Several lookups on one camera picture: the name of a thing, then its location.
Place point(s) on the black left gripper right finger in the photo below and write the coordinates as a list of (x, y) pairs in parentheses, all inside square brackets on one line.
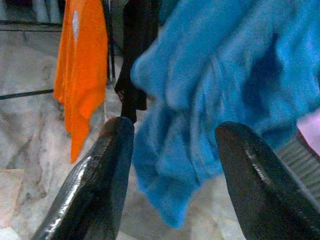
[(265, 195)]

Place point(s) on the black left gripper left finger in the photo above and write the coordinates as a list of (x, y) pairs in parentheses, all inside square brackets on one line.
[(95, 190)]

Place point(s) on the blue shirt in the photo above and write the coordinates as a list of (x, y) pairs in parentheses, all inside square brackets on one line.
[(212, 75)]

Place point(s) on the orange shirt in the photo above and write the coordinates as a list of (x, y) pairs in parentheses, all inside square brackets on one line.
[(80, 62)]

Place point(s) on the black garment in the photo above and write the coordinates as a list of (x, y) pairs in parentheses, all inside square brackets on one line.
[(135, 50)]

